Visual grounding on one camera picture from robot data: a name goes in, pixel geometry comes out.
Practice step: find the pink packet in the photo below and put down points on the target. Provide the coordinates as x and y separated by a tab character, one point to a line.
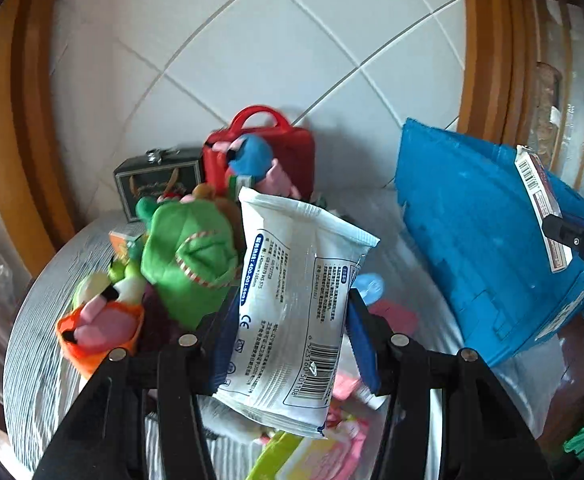
347	440

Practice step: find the green plush toy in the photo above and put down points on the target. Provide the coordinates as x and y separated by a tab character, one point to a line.
182	260

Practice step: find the light blue round toy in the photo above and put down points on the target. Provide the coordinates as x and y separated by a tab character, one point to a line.
370	287

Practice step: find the small orange box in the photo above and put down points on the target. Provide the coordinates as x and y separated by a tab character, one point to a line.
124	242

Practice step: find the red handbag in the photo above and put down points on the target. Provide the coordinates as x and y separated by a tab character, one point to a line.
292	155

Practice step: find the grey striped desktop cloth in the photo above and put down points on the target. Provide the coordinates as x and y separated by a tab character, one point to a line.
47	310

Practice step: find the orange and pink plush toy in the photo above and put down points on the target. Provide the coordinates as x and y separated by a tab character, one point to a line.
102	320

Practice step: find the wooden frame post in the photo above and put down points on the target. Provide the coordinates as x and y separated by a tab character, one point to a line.
491	50
12	135

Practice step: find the dark tin box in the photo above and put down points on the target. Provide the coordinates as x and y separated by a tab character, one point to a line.
152	185

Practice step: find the blue and pink elephant plush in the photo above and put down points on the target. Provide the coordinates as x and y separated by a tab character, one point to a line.
257	160

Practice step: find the pink flat item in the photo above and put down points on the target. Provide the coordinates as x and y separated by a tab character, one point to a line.
396	317

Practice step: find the yellow green packet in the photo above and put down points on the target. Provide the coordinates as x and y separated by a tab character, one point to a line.
272	460

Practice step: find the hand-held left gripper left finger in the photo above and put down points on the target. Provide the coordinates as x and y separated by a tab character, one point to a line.
224	355

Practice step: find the white wet wipes packet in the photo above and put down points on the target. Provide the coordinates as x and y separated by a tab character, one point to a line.
292	310

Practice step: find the blue storage box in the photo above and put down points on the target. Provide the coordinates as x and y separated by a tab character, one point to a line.
471	240

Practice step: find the rolled patterned carpet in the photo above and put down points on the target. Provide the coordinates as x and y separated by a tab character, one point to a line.
549	110

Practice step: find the frosted glass sliding door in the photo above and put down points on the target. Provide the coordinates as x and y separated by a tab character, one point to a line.
581	85

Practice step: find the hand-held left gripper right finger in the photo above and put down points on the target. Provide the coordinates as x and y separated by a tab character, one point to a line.
361	350

